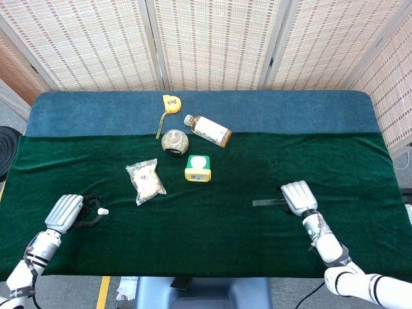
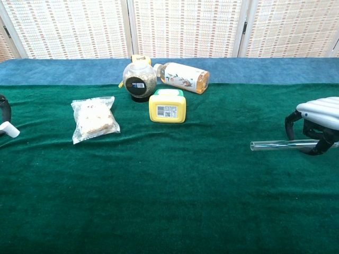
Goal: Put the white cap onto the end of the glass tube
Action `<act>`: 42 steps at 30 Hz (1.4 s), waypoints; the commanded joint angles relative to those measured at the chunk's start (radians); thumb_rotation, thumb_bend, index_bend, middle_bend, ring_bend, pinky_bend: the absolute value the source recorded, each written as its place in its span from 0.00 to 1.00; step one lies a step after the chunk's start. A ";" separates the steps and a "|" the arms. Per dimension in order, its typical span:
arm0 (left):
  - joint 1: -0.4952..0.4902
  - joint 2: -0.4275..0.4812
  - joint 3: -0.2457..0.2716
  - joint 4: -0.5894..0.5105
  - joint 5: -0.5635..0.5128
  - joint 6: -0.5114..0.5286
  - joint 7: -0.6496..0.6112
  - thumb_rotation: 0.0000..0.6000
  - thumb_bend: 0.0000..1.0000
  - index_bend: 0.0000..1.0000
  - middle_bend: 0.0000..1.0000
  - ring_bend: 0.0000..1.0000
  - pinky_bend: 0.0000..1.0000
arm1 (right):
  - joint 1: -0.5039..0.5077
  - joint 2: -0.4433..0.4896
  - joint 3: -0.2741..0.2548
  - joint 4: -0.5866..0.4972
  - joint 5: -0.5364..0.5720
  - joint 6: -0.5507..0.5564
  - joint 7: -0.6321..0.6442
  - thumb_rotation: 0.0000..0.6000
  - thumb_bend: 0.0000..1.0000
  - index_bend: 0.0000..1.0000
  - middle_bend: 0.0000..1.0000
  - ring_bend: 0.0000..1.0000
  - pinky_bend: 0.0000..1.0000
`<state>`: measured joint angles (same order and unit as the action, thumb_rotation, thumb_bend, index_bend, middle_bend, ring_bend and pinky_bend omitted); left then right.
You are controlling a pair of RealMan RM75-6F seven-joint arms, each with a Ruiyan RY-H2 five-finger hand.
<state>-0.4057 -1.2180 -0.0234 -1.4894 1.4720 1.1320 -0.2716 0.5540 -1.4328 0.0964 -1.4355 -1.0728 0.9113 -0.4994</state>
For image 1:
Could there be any clear plastic snack bag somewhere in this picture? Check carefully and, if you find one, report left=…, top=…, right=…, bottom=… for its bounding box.
left=125, top=158, right=167, bottom=207

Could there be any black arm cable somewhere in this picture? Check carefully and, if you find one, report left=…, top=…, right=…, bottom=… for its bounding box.
left=295, top=279, right=326, bottom=309
left=28, top=273, right=44, bottom=309

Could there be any tea bottle white label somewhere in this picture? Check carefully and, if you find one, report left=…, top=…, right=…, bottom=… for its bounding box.
left=183, top=114, right=233, bottom=149

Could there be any green velvet cloth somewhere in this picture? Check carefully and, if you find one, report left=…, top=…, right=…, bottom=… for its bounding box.
left=0, top=131, right=403, bottom=278

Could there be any black round stool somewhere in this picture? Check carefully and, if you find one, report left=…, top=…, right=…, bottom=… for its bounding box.
left=0, top=126, right=26, bottom=181

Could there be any woven bamboo screen panel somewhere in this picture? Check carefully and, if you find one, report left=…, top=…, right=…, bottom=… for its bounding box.
left=349, top=9, right=412, bottom=152
left=265, top=0, right=412, bottom=91
left=0, top=27, right=52, bottom=107
left=0, top=0, right=167, bottom=93
left=146, top=0, right=290, bottom=91

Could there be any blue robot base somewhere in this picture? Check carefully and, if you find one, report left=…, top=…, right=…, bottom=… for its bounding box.
left=135, top=276, right=273, bottom=309

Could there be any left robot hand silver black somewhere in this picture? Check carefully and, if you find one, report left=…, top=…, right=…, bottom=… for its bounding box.
left=44, top=193, right=106, bottom=235

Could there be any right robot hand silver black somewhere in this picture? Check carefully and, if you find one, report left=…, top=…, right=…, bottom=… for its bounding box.
left=277, top=180, right=319, bottom=217

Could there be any black flat device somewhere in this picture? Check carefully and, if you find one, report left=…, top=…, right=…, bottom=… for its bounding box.
left=170, top=277, right=192, bottom=290

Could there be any round clear jar black lid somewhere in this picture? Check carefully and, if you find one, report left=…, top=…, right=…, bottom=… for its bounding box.
left=161, top=129, right=190, bottom=158

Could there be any yellow container green lid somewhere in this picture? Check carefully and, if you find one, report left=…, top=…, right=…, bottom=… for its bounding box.
left=184, top=154, right=213, bottom=183

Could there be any blue cloth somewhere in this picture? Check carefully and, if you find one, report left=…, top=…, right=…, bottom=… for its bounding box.
left=24, top=90, right=382, bottom=138

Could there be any yellow tape measure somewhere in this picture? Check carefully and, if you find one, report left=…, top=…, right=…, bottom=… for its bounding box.
left=155, top=94, right=183, bottom=140

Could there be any transparent glass test tube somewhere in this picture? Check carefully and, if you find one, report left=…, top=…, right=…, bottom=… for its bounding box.
left=252, top=198, right=287, bottom=207

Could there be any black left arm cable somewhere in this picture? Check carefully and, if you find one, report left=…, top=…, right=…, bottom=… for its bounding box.
left=28, top=273, right=44, bottom=309

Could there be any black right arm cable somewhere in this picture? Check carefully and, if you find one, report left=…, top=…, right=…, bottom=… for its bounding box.
left=295, top=279, right=326, bottom=309

